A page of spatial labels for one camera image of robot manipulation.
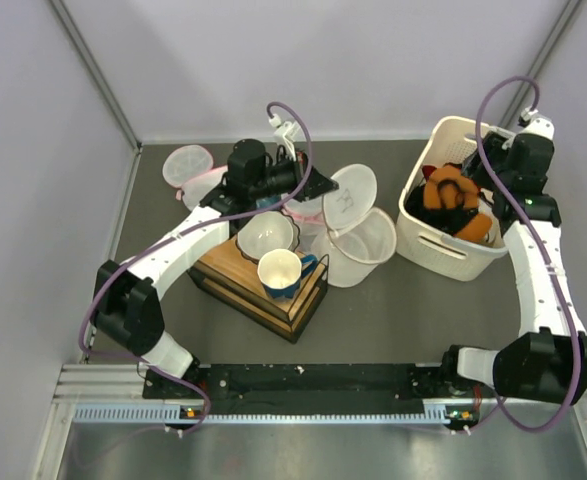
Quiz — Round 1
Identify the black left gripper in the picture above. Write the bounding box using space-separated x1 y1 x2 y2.
249 147 337 202

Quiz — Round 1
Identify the orange and black bra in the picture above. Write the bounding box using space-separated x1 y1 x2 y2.
419 164 494 244

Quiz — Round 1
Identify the white mesh laundry bag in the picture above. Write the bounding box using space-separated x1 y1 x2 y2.
311 164 397 288

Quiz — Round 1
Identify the red bra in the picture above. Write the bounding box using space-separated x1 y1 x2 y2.
422 165 436 180

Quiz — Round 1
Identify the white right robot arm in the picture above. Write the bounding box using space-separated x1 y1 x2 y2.
439 132 587 404

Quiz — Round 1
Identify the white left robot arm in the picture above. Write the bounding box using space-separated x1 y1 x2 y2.
86 139 338 397

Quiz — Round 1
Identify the pink-trimmed mesh laundry bag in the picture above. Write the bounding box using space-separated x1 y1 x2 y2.
283 198 325 236

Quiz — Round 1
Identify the white plastic laundry basket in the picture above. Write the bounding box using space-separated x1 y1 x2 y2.
396 116 508 282

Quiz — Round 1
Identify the blue bowl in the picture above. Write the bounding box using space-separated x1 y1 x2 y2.
256 196 281 210

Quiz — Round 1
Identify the black clothing in basket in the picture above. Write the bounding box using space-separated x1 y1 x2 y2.
405 162 484 236

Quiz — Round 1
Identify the white scalloped bowl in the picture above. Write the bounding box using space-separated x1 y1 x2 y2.
236 211 300 263

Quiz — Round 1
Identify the blue and white cup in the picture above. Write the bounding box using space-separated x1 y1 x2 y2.
257 249 318 300

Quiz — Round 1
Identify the wooden tiered stand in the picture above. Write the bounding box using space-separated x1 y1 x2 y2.
188 238 329 344

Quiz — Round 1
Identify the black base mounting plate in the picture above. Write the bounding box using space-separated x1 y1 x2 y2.
141 362 479 416

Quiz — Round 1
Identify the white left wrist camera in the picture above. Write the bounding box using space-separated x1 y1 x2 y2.
269 114 301 158

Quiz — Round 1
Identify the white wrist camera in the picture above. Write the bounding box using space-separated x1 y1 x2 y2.
518 106 555 141
269 114 301 158

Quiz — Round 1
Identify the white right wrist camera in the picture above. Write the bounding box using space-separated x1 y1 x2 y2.
518 106 555 141

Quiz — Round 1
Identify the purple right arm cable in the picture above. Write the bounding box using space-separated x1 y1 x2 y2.
475 75 587 434

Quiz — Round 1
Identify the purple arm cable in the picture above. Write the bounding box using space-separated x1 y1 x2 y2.
77 102 314 434
475 75 587 434

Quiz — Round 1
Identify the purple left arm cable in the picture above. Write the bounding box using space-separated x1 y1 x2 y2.
77 102 314 434

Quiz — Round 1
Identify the grey slotted cable duct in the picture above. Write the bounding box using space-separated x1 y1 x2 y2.
72 403 478 426

